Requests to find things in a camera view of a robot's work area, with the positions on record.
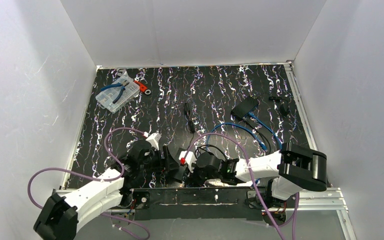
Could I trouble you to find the grey ribbed network switch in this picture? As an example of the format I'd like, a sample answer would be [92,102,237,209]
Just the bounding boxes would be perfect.
[230,96,259,120]

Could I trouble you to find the black switch with blue ports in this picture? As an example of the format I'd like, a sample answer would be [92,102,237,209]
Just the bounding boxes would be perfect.
[172,165,188,183]

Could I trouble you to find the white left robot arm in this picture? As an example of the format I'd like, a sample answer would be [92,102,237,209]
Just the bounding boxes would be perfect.
[33,138,187,240]

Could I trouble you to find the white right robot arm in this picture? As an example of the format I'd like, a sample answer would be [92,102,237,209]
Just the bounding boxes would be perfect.
[178,142,327,201]

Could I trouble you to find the black base bar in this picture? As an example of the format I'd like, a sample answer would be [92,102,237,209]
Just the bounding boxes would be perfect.
[131,187,263,221]

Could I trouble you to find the small black clip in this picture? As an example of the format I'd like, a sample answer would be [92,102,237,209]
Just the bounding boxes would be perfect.
[183,102,191,118]

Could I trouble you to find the red black tool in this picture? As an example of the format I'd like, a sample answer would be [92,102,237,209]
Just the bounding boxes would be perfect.
[133,80,152,96]

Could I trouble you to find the clear plastic parts box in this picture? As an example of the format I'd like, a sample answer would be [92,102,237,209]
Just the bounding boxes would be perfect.
[95,74,140,114]

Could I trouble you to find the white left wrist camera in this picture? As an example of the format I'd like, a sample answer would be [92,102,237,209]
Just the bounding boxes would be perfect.
[143,132,161,151]

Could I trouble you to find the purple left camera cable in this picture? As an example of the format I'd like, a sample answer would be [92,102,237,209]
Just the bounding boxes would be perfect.
[27,127,150,240]

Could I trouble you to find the blue handled pliers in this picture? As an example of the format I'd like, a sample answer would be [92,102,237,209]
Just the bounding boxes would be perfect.
[100,81,130,104]

